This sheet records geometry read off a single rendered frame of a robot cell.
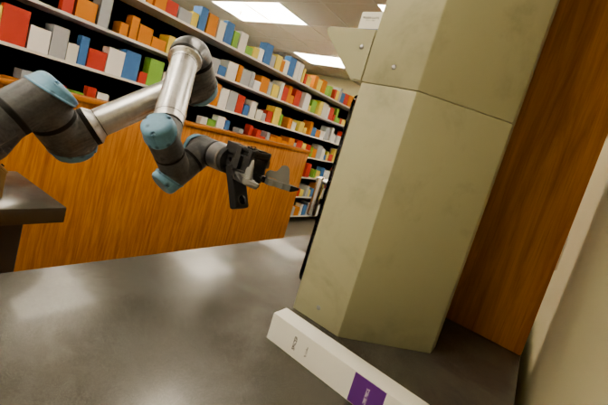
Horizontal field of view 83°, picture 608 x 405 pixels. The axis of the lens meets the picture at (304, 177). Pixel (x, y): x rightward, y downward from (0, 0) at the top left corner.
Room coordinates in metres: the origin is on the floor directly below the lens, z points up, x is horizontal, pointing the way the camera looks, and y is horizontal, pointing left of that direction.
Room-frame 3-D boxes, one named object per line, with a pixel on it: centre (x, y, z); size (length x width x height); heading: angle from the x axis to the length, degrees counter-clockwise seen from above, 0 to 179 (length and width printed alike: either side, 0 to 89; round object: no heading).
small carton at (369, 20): (0.78, -0.06, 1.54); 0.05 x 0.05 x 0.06; 53
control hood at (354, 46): (0.84, -0.09, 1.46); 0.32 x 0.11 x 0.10; 146
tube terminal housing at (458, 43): (0.74, -0.25, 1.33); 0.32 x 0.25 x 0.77; 146
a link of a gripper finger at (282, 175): (0.87, 0.05, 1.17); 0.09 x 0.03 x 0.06; 91
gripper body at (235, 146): (0.88, 0.16, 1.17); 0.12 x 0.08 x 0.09; 55
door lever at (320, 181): (0.74, -0.05, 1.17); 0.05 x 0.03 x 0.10; 56
